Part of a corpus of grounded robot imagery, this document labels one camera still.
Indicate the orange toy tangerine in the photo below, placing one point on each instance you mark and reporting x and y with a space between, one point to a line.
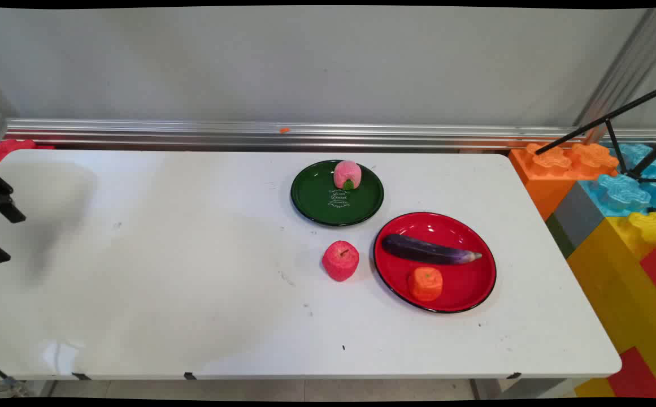
425 284

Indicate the orange giant building block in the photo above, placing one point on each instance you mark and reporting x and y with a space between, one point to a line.
548 175

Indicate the grey giant building block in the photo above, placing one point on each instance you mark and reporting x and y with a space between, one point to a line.
573 212

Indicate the red toy apple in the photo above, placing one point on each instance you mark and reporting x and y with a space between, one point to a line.
340 261

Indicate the red plate with black rim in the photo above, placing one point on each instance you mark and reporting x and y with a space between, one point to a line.
463 282

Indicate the purple toy eggplant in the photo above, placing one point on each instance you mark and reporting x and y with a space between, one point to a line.
426 250

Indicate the yellow giant building block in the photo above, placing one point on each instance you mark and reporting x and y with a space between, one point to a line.
621 271

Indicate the red foam block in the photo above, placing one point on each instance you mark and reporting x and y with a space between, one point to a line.
5 150

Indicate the black tripod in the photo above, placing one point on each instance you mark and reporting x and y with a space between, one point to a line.
627 130

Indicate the pink toy peach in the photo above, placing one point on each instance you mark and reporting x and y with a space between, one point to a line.
347 173

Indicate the aluminium rail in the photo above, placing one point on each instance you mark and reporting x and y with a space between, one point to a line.
192 134

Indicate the dark green printed plate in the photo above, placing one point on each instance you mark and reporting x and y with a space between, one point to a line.
316 198

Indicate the blue giant building block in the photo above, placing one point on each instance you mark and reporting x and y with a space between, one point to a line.
621 192

